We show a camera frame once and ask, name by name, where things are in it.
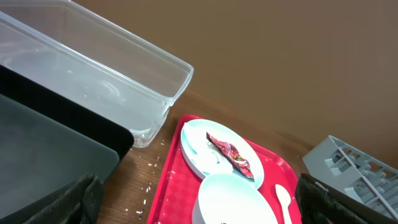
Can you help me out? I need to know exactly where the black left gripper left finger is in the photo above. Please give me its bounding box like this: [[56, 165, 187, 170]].
[[25, 174, 104, 224]]

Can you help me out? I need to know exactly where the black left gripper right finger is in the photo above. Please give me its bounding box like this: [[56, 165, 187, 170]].
[[295, 173, 397, 224]]

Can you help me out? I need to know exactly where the white plastic spoon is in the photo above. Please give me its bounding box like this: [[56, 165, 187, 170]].
[[275, 184, 292, 224]]

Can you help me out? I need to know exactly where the light blue bowl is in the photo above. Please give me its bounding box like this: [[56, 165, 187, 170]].
[[192, 174, 278, 224]]

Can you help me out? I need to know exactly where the red snack wrapper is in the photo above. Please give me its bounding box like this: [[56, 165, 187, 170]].
[[206, 133, 254, 180]]

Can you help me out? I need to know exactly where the large light blue plate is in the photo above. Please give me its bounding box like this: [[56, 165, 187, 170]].
[[180, 119, 264, 189]]

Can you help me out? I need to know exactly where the grey dishwasher rack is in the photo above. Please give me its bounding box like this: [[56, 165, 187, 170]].
[[303, 136, 397, 220]]

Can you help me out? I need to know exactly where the black waste tray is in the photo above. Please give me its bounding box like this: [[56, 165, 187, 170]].
[[1, 67, 134, 223]]

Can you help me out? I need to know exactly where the red serving tray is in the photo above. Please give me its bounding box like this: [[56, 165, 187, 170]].
[[147, 114, 302, 224]]

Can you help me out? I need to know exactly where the clear plastic bin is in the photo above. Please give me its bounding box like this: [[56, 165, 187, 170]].
[[1, 0, 193, 147]]

